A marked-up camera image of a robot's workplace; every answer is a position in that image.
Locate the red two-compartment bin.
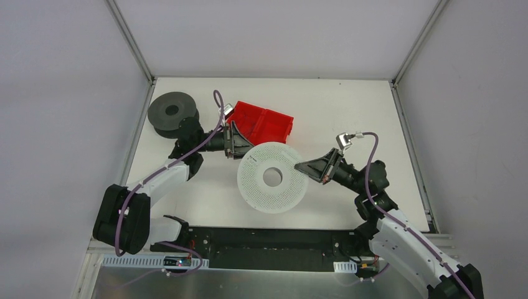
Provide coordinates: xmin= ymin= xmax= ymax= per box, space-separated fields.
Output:
xmin=227 ymin=101 xmax=294 ymax=145

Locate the white slotted cable duct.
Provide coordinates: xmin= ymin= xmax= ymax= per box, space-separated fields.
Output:
xmin=101 ymin=254 xmax=209 ymax=270

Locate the aluminium frame post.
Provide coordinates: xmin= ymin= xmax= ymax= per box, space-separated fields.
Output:
xmin=392 ymin=0 xmax=451 ymax=87
xmin=104 ymin=0 xmax=155 ymax=85

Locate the left aluminium frame post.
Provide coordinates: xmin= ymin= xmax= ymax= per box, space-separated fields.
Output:
xmin=104 ymin=0 xmax=155 ymax=85

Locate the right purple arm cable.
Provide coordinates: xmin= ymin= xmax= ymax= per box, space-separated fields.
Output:
xmin=354 ymin=131 xmax=477 ymax=299

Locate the black cable spool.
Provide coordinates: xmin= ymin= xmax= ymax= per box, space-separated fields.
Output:
xmin=147 ymin=92 xmax=200 ymax=139

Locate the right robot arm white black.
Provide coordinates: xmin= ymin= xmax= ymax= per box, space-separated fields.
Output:
xmin=295 ymin=148 xmax=484 ymax=298

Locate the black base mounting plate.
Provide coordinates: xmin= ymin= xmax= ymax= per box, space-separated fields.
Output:
xmin=150 ymin=227 xmax=384 ymax=277

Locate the white translucent cable spool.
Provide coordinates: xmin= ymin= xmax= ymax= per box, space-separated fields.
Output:
xmin=237 ymin=142 xmax=308 ymax=214

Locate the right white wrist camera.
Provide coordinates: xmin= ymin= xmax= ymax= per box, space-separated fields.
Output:
xmin=336 ymin=132 xmax=356 ymax=154

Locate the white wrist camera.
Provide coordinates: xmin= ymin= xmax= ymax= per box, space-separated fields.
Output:
xmin=222 ymin=103 xmax=234 ymax=124
xmin=336 ymin=132 xmax=356 ymax=154

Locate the right aluminium frame post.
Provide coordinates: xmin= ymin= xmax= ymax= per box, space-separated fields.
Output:
xmin=392 ymin=0 xmax=451 ymax=87

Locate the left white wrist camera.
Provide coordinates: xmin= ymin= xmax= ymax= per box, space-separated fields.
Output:
xmin=222 ymin=103 xmax=234 ymax=124

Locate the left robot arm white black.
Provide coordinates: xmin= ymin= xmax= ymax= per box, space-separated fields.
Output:
xmin=93 ymin=117 xmax=254 ymax=257

